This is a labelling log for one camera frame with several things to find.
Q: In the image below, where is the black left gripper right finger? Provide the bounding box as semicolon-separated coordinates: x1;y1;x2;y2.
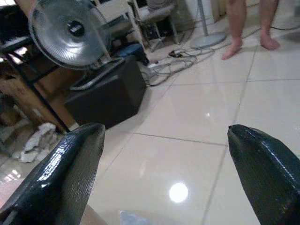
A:
227;124;300;225

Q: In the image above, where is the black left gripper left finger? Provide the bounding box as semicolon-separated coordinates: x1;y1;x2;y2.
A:
0;122;106;225

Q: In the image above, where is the white crumpled cloth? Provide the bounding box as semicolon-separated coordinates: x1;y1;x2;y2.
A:
12;122;60;163

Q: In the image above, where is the brown cardboard box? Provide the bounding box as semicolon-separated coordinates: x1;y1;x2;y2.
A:
0;60;80;133

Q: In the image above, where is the dark brown box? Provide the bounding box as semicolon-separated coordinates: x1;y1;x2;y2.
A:
64;55;147;129

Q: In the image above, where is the round silver electric fan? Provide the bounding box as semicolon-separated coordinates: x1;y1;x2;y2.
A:
28;0;113;70

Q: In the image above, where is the grey standing fan base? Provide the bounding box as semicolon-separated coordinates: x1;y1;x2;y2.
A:
190;0;227;50

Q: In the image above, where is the person's bare leg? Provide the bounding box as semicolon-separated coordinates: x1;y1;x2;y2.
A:
258;0;281;51
221;0;248;60

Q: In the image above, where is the black metal frame table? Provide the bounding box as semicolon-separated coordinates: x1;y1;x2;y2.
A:
0;0;71;133

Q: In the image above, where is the grey floor cable bundle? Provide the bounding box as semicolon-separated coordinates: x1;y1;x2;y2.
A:
140;44;218;86

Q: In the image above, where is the white metal frame chair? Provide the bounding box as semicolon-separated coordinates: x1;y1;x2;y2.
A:
93;0;181;61

